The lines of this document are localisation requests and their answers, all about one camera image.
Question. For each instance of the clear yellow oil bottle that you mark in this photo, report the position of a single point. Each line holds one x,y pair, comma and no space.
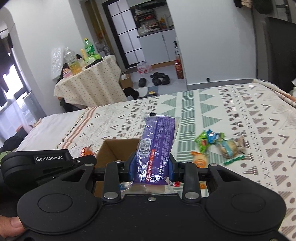
72,63

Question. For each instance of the blue small snack packet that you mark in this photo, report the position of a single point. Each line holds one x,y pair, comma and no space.
125,186

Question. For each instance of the round table with dotted cloth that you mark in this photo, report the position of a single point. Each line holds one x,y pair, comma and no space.
95,86

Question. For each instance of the purple snack packet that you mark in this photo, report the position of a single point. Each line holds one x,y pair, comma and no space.
154,149

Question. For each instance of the white kitchen cabinet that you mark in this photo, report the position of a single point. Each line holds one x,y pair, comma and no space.
158,47

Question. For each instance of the green soda bottle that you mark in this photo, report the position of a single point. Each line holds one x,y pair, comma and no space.
90,50

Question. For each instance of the round cookie clear packet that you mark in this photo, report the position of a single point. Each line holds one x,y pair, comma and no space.
232,148

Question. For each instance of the red drink bottle on floor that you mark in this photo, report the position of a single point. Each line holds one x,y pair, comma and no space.
179,69

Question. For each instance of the brown cardboard box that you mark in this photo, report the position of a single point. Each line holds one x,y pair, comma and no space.
112,167

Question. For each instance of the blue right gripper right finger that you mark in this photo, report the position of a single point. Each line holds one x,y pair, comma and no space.
171,168

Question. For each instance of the person's left hand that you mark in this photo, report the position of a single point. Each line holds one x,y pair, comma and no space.
10,226

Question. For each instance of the blue green candy packet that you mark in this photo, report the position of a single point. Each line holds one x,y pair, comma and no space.
214,137

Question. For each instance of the black slippers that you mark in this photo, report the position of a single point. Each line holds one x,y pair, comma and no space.
157,79

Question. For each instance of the orange biscuit packet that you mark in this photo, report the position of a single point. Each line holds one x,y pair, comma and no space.
199,159

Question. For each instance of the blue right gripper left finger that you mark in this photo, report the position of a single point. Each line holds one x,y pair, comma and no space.
132,173

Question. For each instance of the green snack packet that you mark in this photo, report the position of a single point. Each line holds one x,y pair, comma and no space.
202,142

